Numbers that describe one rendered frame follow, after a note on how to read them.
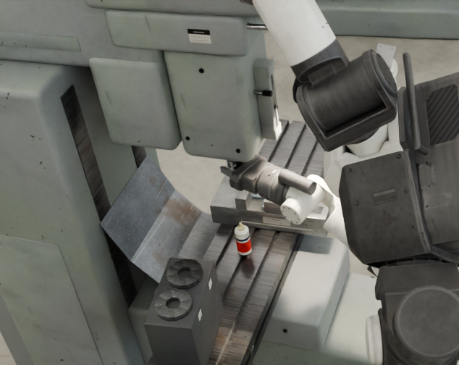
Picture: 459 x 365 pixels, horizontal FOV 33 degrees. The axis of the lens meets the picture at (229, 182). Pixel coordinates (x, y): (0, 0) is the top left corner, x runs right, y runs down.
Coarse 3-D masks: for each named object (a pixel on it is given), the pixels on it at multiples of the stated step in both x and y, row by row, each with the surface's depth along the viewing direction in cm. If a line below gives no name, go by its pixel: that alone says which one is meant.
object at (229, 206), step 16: (224, 176) 237; (224, 192) 231; (240, 192) 224; (224, 208) 226; (240, 208) 224; (256, 208) 224; (320, 208) 220; (256, 224) 226; (272, 224) 225; (288, 224) 223; (304, 224) 221; (320, 224) 218
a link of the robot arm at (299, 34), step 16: (240, 0) 128; (256, 0) 125; (272, 0) 124; (288, 0) 123; (304, 0) 124; (272, 16) 125; (288, 16) 124; (304, 16) 124; (320, 16) 127; (272, 32) 127; (288, 32) 125; (304, 32) 125; (320, 32) 126; (288, 48) 127; (304, 48) 126; (320, 48) 126
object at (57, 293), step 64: (0, 64) 193; (64, 64) 190; (0, 128) 192; (64, 128) 192; (0, 192) 209; (64, 192) 199; (0, 256) 229; (64, 256) 218; (0, 320) 254; (64, 320) 239; (128, 320) 239
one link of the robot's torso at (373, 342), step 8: (368, 320) 137; (376, 320) 135; (368, 328) 135; (376, 328) 134; (368, 336) 136; (376, 336) 134; (368, 344) 138; (376, 344) 133; (368, 352) 140; (376, 352) 134; (376, 360) 135
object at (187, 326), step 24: (168, 264) 194; (192, 264) 191; (168, 288) 188; (192, 288) 187; (216, 288) 197; (168, 312) 180; (192, 312) 181; (216, 312) 198; (168, 336) 181; (192, 336) 179; (168, 360) 188; (192, 360) 185
